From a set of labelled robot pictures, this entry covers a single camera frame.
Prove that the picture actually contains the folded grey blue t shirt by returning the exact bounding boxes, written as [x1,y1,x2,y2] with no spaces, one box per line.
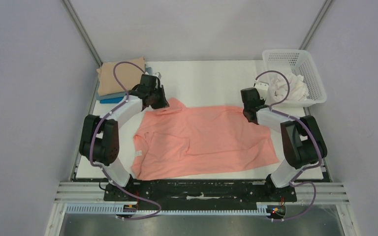
[95,66,153,100]

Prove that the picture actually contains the white slotted cable duct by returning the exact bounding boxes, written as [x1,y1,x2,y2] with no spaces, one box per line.
[65,203,271,216]

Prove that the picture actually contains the white plastic laundry basket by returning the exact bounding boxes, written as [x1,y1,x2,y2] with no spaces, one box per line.
[259,49,327,107]

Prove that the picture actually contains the folded beige t shirt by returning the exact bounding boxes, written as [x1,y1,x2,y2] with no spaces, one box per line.
[96,57,145,96]

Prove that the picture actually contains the aluminium frame rail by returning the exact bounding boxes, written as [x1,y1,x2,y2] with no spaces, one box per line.
[55,182,105,204]

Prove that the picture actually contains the folded bright blue t shirt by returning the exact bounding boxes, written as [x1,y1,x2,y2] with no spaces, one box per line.
[99,97,124,104]

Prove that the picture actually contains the salmon pink t shirt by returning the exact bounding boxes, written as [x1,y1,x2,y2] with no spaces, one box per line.
[131,98,278,180]

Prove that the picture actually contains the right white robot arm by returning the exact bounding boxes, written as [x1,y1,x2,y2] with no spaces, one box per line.
[241,88,327,201]

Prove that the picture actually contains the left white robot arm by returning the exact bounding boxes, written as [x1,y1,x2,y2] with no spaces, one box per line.
[79,74,169,201]

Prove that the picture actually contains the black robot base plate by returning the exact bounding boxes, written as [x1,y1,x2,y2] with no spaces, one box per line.
[103,179,297,210]

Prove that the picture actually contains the crumpled white t shirt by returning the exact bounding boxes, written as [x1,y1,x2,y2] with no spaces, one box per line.
[268,73,309,102]

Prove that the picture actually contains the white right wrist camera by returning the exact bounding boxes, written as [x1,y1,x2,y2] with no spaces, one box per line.
[253,82,269,100]

